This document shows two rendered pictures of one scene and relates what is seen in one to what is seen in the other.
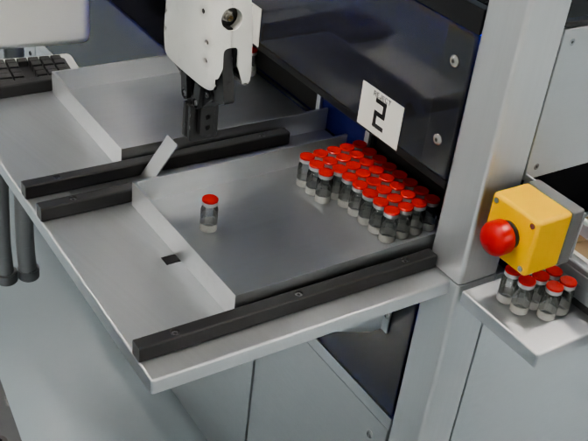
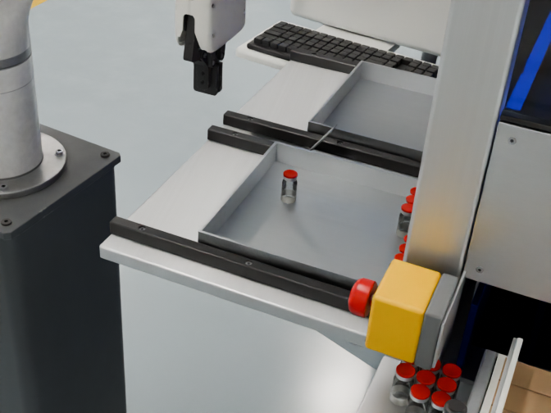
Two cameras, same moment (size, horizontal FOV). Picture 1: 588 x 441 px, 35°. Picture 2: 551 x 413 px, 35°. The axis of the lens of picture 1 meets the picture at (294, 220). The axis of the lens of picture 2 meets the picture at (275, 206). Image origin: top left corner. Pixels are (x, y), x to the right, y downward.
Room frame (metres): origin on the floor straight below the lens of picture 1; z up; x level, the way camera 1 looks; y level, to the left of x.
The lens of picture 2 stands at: (0.40, -0.76, 1.59)
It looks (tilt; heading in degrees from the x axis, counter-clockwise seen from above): 35 degrees down; 58
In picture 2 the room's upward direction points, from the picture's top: 4 degrees clockwise
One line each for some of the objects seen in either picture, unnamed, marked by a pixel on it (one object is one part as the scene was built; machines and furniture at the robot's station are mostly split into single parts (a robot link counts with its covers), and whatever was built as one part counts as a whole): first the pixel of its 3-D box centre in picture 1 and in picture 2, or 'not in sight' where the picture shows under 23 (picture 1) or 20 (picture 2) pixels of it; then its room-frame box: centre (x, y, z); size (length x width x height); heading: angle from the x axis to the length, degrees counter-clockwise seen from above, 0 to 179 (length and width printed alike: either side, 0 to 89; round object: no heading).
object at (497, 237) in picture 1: (500, 236); (368, 298); (0.86, -0.23, 1.00); 0.04 x 0.04 x 0.04; 37
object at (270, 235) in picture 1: (297, 213); (352, 225); (1.00, 0.00, 0.90); 0.34 x 0.26 x 0.04; 127
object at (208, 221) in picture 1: (209, 214); (289, 188); (0.97, 0.11, 0.90); 0.02 x 0.02 x 0.04
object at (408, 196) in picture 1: (379, 187); not in sight; (1.09, -0.11, 0.91); 0.18 x 0.02 x 0.05; 37
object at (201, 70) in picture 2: (208, 114); (202, 71); (0.82, 0.10, 1.12); 0.03 x 0.03 x 0.07; 37
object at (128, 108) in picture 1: (189, 100); (431, 122); (1.29, 0.18, 0.90); 0.34 x 0.26 x 0.04; 127
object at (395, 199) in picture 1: (366, 191); not in sight; (1.07, -0.09, 0.91); 0.18 x 0.02 x 0.05; 37
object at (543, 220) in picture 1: (530, 227); (409, 312); (0.89, -0.26, 1.00); 0.08 x 0.07 x 0.07; 127
